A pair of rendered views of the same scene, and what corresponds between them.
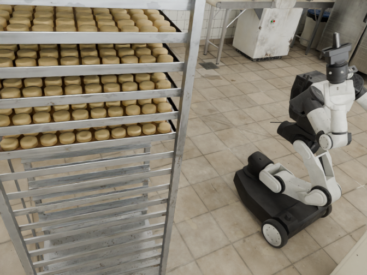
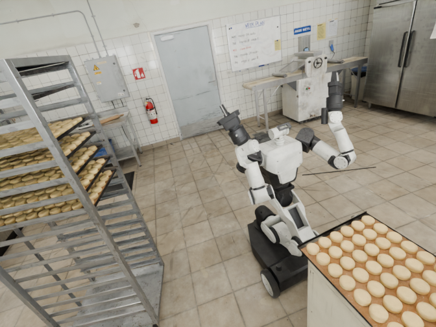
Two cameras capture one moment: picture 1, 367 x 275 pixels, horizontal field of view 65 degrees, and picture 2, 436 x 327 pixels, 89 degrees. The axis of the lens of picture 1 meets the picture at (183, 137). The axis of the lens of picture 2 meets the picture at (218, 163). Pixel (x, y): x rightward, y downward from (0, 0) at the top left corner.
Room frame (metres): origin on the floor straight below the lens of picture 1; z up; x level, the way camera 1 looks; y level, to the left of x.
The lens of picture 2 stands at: (0.25, -0.93, 1.74)
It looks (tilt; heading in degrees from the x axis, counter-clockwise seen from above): 28 degrees down; 22
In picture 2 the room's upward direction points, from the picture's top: 12 degrees counter-clockwise
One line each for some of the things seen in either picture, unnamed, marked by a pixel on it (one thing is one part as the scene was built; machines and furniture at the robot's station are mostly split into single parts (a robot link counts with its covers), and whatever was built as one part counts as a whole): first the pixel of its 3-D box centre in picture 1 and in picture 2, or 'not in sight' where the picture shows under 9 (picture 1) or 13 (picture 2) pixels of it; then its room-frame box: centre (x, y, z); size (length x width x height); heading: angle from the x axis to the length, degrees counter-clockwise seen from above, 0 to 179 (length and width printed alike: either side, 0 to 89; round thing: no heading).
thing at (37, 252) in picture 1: (101, 236); (83, 286); (0.74, 0.30, 0.60); 0.64 x 0.03 x 0.03; 114
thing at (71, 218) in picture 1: (99, 210); (68, 267); (0.74, 0.30, 0.78); 0.64 x 0.03 x 0.03; 114
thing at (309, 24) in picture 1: (315, 29); (363, 83); (6.20, -2.35, 0.33); 0.54 x 0.53 x 0.66; 32
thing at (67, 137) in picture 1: (67, 137); (22, 218); (0.74, 0.39, 1.14); 0.05 x 0.05 x 0.02
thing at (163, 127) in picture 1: (164, 127); not in sight; (0.89, 0.08, 1.14); 0.05 x 0.05 x 0.02
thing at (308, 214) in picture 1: (276, 188); (279, 238); (1.62, -0.78, 0.19); 0.64 x 0.52 x 0.33; 39
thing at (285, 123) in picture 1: (299, 134); (275, 188); (1.63, -0.77, 0.72); 0.28 x 0.13 x 0.18; 39
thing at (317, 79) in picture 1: (318, 102); (275, 158); (1.61, -0.79, 0.98); 0.34 x 0.30 x 0.36; 129
